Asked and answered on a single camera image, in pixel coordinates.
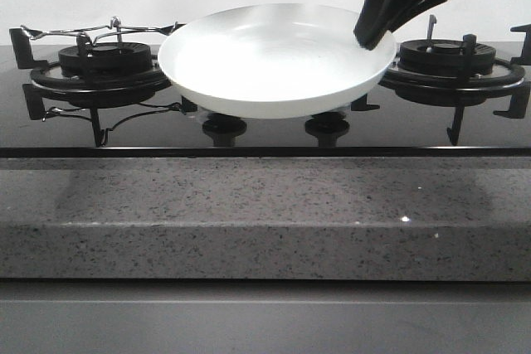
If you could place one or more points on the right black burner grate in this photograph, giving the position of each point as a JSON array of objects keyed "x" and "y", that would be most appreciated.
[{"x": 507, "y": 78}]

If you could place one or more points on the right black gas burner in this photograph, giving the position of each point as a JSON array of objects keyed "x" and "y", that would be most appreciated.
[{"x": 442, "y": 57}]

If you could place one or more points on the left black burner grate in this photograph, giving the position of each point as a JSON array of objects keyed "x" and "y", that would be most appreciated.
[{"x": 51, "y": 94}]

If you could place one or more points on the black glass gas cooktop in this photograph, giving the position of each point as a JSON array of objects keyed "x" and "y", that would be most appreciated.
[{"x": 382, "y": 124}]

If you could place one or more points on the white round plate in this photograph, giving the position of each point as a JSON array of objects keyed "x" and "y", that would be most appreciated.
[{"x": 273, "y": 61}]

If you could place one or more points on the silver stove knob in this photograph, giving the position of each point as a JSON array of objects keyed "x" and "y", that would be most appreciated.
[
  {"x": 190, "y": 108},
  {"x": 343, "y": 109}
]

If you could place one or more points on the silver right stove knob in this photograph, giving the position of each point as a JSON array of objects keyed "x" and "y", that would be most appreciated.
[{"x": 343, "y": 109}]

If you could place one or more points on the left black gas burner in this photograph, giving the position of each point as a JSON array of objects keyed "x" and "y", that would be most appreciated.
[{"x": 112, "y": 58}]

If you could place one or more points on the silver left stove knob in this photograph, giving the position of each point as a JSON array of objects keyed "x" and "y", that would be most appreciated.
[{"x": 190, "y": 108}]

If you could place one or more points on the black gas burner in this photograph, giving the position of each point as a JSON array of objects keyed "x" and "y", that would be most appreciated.
[
  {"x": 442, "y": 57},
  {"x": 112, "y": 58}
]

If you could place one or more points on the black burner grate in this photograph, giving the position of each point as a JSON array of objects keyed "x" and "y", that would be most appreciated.
[
  {"x": 51, "y": 94},
  {"x": 507, "y": 78}
]

